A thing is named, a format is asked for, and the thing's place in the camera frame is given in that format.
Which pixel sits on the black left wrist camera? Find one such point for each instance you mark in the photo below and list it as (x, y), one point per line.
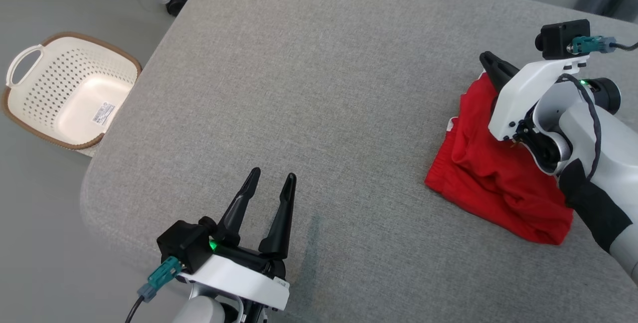
(184, 243)

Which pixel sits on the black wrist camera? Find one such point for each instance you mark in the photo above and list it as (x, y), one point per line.
(184, 243)
(560, 39)

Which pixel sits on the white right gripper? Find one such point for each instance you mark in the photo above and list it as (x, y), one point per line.
(523, 98)

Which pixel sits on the cream perforated laundry basket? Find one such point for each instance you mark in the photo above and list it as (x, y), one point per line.
(75, 93)

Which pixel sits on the red shorts with white stripes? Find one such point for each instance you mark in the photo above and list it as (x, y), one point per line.
(488, 178)

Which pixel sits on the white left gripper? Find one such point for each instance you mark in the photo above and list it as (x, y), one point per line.
(239, 278)

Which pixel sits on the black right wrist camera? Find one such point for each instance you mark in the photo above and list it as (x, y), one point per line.
(560, 39)

